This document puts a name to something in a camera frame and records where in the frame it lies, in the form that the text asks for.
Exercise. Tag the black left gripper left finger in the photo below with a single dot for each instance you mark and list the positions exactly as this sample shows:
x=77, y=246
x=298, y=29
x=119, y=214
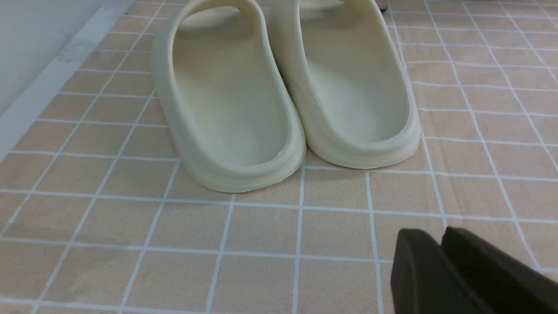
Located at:
x=424, y=281

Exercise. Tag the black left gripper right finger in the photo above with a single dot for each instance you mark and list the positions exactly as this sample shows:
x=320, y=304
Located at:
x=507, y=285

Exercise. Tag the cream right slide slipper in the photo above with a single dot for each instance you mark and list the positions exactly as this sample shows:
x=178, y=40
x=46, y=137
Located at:
x=348, y=84

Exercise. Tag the cream slide slipper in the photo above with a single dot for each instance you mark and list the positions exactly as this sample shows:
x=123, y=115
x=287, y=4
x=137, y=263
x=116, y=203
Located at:
x=230, y=115
x=348, y=84

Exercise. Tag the cream left slide slipper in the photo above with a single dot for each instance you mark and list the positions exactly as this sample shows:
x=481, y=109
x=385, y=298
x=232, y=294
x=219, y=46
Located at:
x=230, y=115

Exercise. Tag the checkered peach floor mat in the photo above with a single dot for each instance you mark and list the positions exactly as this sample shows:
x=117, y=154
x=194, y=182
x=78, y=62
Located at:
x=98, y=217

